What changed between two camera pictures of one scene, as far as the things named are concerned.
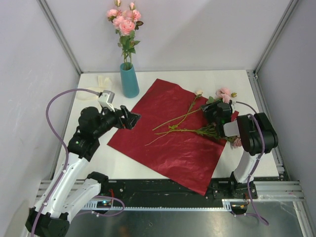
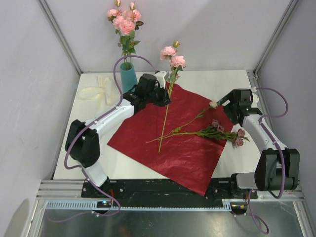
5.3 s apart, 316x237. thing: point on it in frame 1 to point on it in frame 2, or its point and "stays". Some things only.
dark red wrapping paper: (173, 135) stays
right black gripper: (208, 113) to (229, 97)
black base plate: (152, 190) stays
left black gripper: (131, 119) to (165, 99)
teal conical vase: (130, 82) stays
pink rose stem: (222, 95) to (176, 62)
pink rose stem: (127, 29) stays
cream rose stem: (198, 93) to (213, 105)
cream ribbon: (104, 83) stays
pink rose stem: (125, 27) stays
